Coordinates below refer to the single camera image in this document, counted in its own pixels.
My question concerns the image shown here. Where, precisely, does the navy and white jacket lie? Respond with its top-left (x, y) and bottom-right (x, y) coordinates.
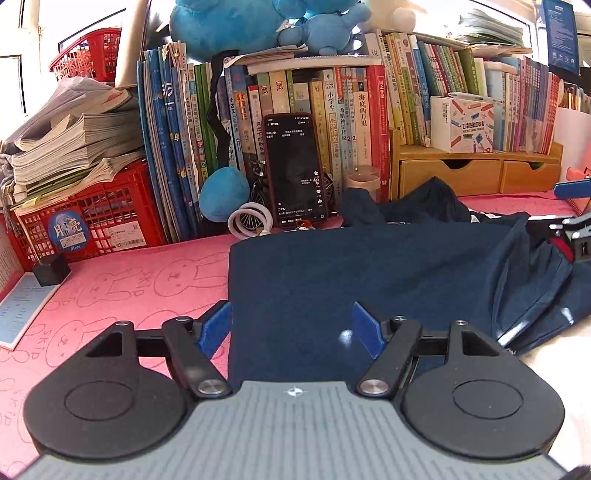
top-left (228, 175), bottom-right (591, 384)

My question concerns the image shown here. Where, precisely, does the blue plush ball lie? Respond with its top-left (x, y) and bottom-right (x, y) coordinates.
top-left (199, 166), bottom-right (250, 224)

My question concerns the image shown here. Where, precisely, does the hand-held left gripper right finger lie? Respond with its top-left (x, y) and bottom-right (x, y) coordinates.
top-left (351, 302), bottom-right (514, 400)

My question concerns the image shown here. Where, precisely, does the translucent pink cup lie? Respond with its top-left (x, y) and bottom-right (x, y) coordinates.
top-left (346, 165), bottom-right (383, 203)

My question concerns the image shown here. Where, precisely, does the row of large books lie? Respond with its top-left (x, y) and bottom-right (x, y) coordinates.
top-left (136, 39), bottom-right (391, 243)

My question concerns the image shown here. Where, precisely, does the white framed window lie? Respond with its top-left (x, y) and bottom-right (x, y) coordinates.
top-left (0, 0), bottom-right (153, 139)

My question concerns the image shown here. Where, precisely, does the pink rabbit print blanket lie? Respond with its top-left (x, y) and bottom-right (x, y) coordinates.
top-left (0, 191), bottom-right (591, 462)

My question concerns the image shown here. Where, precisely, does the pale blue booklet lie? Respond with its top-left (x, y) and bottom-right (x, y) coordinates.
top-left (0, 272), bottom-right (61, 349)

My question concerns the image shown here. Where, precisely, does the white box with colourful print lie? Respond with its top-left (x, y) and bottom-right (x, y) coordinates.
top-left (429, 95), bottom-right (496, 154)

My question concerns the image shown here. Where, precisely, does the dark blue poster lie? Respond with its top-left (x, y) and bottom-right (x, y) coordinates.
top-left (541, 0), bottom-right (580, 75)

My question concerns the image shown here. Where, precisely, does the black strap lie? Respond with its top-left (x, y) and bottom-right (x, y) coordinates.
top-left (207, 53), bottom-right (232, 171)

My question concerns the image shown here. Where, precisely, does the stack of thin booklets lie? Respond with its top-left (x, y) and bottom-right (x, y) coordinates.
top-left (457, 8), bottom-right (534, 49)

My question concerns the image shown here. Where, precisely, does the red plastic crate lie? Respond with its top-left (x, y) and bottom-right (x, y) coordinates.
top-left (9, 159), bottom-right (164, 264)

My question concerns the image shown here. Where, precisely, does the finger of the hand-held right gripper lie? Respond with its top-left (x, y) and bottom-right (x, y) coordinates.
top-left (553, 178), bottom-right (591, 200)
top-left (527, 216), bottom-right (591, 264)

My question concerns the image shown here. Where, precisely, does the white paper sheet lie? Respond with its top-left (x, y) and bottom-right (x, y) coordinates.
top-left (551, 107), bottom-right (591, 160)

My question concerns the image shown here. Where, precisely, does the black smartphone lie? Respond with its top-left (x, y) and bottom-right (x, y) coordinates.
top-left (262, 112), bottom-right (329, 229)

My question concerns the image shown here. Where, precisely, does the small black cube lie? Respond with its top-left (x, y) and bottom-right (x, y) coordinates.
top-left (32, 251), bottom-right (71, 287)

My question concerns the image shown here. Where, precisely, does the red plastic basket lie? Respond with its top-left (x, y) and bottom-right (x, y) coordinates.
top-left (48, 28), bottom-right (123, 85)

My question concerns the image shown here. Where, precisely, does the blue cat plush toy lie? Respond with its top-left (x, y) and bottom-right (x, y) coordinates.
top-left (277, 0), bottom-right (372, 56)

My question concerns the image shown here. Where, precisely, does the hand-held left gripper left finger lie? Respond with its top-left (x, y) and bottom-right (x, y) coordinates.
top-left (82, 300), bottom-right (234, 400)

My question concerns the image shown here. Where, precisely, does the row of slim paperback books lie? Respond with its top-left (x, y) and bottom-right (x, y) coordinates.
top-left (385, 30), bottom-right (591, 155)

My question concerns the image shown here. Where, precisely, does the wooden drawer organizer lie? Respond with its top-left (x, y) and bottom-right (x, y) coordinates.
top-left (390, 129), bottom-right (565, 199)

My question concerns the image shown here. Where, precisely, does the stack of paper workbooks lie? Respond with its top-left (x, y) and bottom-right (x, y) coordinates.
top-left (0, 76), bottom-right (148, 208)

